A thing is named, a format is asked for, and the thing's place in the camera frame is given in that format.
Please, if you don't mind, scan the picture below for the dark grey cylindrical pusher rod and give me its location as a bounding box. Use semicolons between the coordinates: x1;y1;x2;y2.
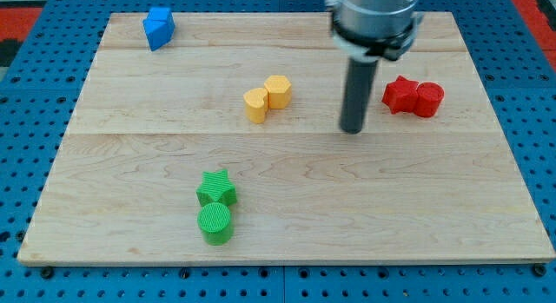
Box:
339;58;378;134

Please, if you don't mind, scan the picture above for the red cylinder block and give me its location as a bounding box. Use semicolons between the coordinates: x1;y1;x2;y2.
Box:
414;82;445;118

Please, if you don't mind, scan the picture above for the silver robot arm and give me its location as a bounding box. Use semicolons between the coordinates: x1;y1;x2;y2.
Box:
325;0;423;134

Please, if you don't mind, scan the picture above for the red star block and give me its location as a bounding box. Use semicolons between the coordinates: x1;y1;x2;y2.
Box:
381;76;419;114

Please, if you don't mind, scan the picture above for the yellow hexagon block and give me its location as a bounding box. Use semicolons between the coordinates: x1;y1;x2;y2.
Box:
264;76;292;109

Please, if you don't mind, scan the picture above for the yellow heart block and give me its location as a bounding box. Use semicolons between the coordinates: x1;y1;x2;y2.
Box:
243;88;268;124

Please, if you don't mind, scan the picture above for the wooden board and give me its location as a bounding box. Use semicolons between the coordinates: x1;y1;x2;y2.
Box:
17;12;555;267

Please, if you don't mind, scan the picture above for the green star block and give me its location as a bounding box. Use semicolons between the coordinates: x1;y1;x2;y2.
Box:
195;169;237;207

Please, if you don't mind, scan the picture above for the green cylinder block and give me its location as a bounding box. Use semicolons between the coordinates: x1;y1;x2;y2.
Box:
197;202;234;246

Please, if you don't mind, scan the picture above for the blue pentagon block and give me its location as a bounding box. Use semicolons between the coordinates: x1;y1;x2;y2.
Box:
142;19;175;51

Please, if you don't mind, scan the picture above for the blue cube block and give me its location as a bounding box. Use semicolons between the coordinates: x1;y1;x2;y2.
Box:
147;7;175;32

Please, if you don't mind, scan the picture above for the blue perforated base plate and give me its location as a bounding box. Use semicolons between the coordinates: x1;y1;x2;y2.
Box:
1;0;555;302

